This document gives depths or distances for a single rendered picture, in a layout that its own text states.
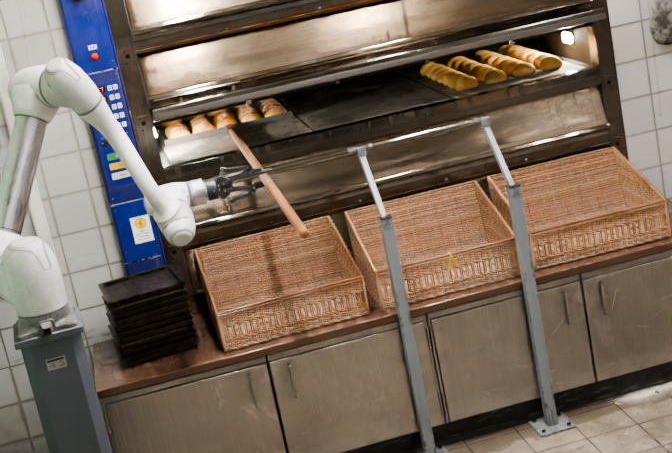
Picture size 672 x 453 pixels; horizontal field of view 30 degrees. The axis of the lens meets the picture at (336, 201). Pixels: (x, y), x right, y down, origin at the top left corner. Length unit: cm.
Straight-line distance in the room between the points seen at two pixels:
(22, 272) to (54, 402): 41
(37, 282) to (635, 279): 225
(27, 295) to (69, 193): 109
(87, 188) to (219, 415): 101
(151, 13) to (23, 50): 49
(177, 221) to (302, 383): 85
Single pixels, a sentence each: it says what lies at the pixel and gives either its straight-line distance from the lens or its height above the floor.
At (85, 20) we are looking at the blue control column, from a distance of 473.
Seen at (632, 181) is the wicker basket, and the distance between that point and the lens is 513.
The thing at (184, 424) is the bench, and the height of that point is 37.
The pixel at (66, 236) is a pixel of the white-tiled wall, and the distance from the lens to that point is 489.
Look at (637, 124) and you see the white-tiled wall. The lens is 532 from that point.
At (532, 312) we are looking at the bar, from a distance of 466.
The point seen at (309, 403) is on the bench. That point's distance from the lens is 461.
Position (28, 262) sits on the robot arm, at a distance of 381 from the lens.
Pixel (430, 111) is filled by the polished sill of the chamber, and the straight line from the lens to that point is 500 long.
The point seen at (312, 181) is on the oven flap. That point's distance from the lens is 493.
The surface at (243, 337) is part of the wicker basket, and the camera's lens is 453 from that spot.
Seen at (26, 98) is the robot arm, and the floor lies 165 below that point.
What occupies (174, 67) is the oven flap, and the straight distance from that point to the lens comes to 480.
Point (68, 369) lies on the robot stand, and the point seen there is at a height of 88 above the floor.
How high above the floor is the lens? 216
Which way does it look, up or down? 15 degrees down
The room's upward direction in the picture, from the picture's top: 11 degrees counter-clockwise
